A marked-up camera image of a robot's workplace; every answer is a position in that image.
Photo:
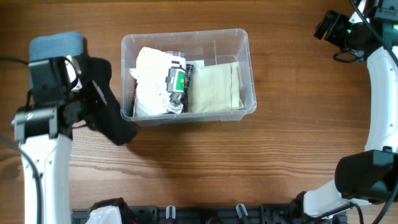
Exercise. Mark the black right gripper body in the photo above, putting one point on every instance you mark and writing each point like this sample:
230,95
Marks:
341,33

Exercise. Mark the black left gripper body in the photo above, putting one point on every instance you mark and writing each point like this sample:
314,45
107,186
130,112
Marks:
87,99

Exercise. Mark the black garment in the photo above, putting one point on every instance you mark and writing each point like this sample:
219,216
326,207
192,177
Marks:
110,123

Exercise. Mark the blue jeans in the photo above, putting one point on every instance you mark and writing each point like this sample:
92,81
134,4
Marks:
57,45

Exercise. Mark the white printed t-shirt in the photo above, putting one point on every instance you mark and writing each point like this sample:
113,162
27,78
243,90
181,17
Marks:
155,84

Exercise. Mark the plaid flannel shirt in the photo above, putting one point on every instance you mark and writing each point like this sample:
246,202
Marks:
187,81

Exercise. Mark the cream cloth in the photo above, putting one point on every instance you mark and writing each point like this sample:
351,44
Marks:
214,88

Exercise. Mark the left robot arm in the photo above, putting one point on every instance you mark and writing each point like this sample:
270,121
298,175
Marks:
66,90

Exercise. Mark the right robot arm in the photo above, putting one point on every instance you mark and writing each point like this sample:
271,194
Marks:
369,177

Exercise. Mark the clear plastic storage bin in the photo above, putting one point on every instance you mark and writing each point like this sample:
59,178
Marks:
211,46

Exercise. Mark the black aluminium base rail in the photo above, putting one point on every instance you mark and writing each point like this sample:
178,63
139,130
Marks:
261,214

